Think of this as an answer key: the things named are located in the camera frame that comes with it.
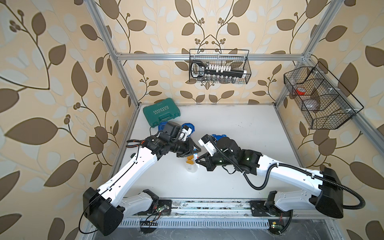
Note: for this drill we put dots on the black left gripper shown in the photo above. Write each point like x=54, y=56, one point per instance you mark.
x=189, y=143

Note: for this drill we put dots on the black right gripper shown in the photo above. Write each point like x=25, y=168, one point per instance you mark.
x=207, y=162

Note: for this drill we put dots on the white shampoo bottle gold cap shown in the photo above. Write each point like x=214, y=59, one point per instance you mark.
x=190, y=160

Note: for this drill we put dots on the blue lid front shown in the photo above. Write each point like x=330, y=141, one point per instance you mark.
x=189, y=127

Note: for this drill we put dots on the blue lid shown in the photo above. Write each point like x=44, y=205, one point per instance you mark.
x=218, y=137
x=189, y=127
x=162, y=125

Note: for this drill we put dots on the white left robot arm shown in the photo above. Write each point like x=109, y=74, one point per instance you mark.
x=107, y=206

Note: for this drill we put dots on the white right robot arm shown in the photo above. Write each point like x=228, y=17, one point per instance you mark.
x=317, y=190

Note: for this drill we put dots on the green plastic tool case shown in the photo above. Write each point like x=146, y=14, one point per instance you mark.
x=160, y=112

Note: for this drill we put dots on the orange black side cutters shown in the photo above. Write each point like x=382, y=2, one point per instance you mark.
x=133, y=143

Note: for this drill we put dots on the black socket wrench set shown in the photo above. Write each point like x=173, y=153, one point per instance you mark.
x=198, y=70

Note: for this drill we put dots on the red tape roll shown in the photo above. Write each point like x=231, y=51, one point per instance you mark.
x=300, y=91

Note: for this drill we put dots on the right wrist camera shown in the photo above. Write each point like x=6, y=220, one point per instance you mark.
x=209, y=143

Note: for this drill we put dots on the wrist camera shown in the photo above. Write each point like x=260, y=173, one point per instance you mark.
x=173, y=132
x=209, y=143

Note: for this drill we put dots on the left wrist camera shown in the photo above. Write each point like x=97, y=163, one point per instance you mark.
x=173, y=132

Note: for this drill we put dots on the black wire basket back wall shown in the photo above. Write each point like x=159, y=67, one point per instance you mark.
x=238, y=59

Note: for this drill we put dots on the black wire basket wall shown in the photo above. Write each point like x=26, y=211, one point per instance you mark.
x=238, y=59
x=328, y=103

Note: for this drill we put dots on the aluminium frame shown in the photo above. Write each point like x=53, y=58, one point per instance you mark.
x=148, y=44

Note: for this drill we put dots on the black wire basket right wall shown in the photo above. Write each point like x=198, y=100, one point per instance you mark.
x=328, y=103

